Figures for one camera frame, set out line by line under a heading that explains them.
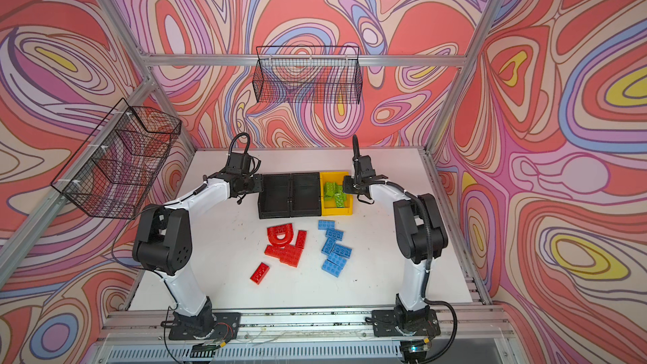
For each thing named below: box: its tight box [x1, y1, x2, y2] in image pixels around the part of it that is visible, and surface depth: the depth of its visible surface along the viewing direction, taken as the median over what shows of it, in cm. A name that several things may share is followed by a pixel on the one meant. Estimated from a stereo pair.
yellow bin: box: [319, 171, 353, 217], surface depth 98 cm
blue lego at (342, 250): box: [331, 243, 353, 259], surface depth 88 cm
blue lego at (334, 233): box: [325, 228, 345, 241], surface depth 93 cm
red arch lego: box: [267, 223, 295, 247], surface depth 93 cm
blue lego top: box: [317, 219, 337, 231], surface depth 95 cm
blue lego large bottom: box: [320, 251, 348, 279], surface depth 86 cm
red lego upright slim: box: [294, 230, 307, 250], surface depth 92 cm
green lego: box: [323, 182, 347, 209], surface depth 102 cm
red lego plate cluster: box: [263, 244, 303, 268], surface depth 88 cm
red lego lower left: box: [249, 261, 271, 285], surface depth 84 cm
